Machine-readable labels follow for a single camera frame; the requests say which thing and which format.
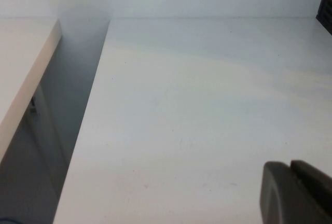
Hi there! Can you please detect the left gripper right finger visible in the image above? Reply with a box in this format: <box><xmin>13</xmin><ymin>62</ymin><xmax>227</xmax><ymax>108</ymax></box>
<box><xmin>290</xmin><ymin>160</ymin><xmax>332</xmax><ymax>204</ymax></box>

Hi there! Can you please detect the white side table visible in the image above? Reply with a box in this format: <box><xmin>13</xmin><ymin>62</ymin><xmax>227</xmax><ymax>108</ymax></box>
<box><xmin>0</xmin><ymin>18</ymin><xmax>68</xmax><ymax>218</ymax></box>

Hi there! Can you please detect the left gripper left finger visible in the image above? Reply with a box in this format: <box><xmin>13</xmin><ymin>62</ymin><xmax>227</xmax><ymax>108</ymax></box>
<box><xmin>260</xmin><ymin>161</ymin><xmax>332</xmax><ymax>224</ymax></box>

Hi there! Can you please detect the black plastic book stand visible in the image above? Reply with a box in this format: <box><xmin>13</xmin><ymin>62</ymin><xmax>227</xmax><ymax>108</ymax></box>
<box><xmin>315</xmin><ymin>0</ymin><xmax>332</xmax><ymax>36</ymax></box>

